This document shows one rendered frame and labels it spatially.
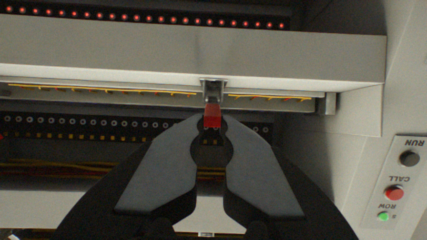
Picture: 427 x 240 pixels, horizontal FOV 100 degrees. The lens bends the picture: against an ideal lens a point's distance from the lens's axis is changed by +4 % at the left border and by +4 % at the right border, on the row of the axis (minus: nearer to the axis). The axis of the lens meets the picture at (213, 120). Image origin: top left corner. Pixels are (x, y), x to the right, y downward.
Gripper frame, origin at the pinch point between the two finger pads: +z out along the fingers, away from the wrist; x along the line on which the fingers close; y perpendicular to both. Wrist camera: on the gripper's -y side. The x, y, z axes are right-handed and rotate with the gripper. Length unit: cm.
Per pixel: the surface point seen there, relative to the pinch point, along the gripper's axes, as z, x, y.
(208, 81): 5.8, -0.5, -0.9
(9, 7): 23.1, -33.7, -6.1
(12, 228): 2.0, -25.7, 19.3
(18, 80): 8.9, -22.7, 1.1
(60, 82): 8.9, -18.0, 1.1
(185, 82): 7.7, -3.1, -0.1
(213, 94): 7.5, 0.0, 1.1
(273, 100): 10.2, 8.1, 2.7
